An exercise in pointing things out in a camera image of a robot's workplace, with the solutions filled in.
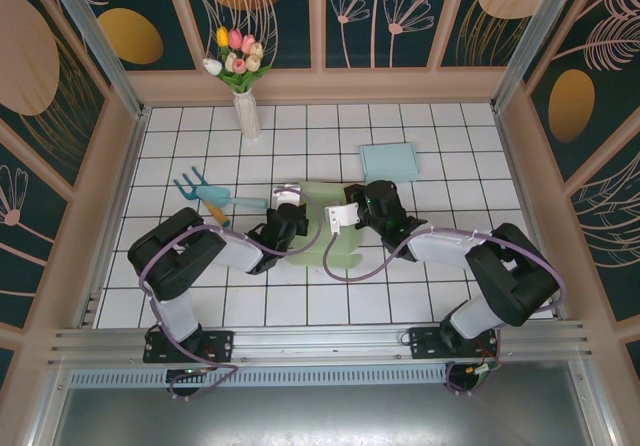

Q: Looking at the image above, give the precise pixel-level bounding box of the left aluminium frame post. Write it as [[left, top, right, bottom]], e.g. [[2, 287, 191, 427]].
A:
[[39, 0, 151, 122]]

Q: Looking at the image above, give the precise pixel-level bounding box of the light blue toy trowel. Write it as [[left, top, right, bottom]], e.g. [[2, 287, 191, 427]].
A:
[[194, 185, 270, 213]]

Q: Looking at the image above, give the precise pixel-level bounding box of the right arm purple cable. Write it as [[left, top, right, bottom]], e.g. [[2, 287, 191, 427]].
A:
[[322, 225, 561, 396]]

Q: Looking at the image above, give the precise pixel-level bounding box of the grey metal sheet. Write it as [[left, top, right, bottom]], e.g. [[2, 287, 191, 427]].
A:
[[49, 385, 596, 446]]

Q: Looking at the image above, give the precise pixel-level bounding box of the light blue paper box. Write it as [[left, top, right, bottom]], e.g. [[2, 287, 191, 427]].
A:
[[359, 141, 420, 185]]

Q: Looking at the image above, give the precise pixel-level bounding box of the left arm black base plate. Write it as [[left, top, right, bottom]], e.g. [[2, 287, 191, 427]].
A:
[[143, 329, 236, 364]]

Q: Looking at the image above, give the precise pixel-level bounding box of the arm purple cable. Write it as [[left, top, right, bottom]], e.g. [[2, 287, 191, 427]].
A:
[[138, 188, 324, 401], [322, 225, 561, 396]]

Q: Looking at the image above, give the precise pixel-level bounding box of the slotted grey cable duct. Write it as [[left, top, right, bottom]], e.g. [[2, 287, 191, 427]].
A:
[[67, 368, 451, 387]]

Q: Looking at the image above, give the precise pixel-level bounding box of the artificial tulip bouquet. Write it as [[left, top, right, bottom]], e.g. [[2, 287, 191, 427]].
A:
[[202, 25, 274, 98]]

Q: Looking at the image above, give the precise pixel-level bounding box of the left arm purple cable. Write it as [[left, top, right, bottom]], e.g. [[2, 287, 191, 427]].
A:
[[138, 188, 324, 401]]

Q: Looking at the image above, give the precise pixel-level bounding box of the light green paper box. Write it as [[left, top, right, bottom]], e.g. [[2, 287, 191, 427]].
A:
[[284, 179, 369, 270]]

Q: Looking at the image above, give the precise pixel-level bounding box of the teal rake with wooden handle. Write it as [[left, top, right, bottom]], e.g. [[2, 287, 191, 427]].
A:
[[173, 167, 231, 228]]

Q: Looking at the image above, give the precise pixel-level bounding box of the aluminium frame post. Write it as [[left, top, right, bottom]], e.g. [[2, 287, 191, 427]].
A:
[[492, 0, 586, 112], [39, 0, 151, 122]]

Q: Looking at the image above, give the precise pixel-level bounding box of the green circuit board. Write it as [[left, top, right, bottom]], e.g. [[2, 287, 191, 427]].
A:
[[467, 358, 501, 382]]

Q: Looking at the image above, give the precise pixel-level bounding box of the right aluminium frame post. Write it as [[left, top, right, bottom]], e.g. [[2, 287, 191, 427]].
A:
[[492, 0, 586, 112]]

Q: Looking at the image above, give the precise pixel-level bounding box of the aluminium mounting rail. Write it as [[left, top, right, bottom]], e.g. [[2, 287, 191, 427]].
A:
[[47, 320, 596, 367]]

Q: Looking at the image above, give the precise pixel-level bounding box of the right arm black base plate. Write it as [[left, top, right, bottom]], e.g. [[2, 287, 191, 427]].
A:
[[408, 325, 501, 362]]

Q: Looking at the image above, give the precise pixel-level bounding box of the white ribbed vase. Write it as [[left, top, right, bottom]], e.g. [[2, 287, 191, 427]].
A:
[[233, 90, 262, 140]]

